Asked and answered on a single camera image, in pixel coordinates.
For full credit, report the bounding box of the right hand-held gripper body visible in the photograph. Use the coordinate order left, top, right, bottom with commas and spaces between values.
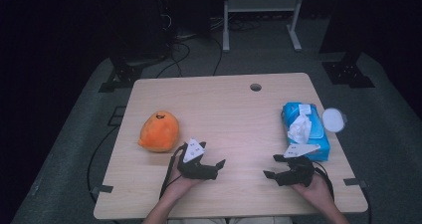
275, 143, 321, 187

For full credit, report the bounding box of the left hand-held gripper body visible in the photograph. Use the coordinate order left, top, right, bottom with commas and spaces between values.
177, 137, 220, 181

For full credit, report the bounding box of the white wet wipe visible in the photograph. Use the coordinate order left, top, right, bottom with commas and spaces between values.
287, 113, 313, 144

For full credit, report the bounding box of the orange plush toy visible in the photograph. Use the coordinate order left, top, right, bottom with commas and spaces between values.
137, 110, 181, 153

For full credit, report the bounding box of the blue wet wipes pack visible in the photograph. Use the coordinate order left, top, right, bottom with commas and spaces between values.
281, 101, 347, 162

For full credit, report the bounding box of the person's right hand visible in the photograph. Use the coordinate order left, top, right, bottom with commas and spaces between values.
292, 173, 334, 209

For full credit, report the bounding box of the person's left hand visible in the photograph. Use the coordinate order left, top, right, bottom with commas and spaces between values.
164, 150, 203, 202

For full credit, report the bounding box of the grey tape strip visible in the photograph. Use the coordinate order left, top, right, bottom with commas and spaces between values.
90, 183, 114, 195
342, 177, 368, 189

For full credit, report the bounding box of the black stand base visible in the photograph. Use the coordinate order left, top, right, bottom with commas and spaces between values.
321, 53, 376, 89
98, 59, 144, 93

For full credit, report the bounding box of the right hand-held gripper cable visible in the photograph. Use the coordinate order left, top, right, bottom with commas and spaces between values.
312, 160, 335, 202

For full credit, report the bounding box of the long black floor cable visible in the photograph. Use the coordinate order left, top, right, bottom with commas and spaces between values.
87, 125, 118, 203

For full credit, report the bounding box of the bundle of floor cables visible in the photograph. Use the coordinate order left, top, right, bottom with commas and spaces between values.
228, 17, 263, 33

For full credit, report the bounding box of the white metal stand frame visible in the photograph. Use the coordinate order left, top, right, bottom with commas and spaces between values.
222, 0, 307, 53

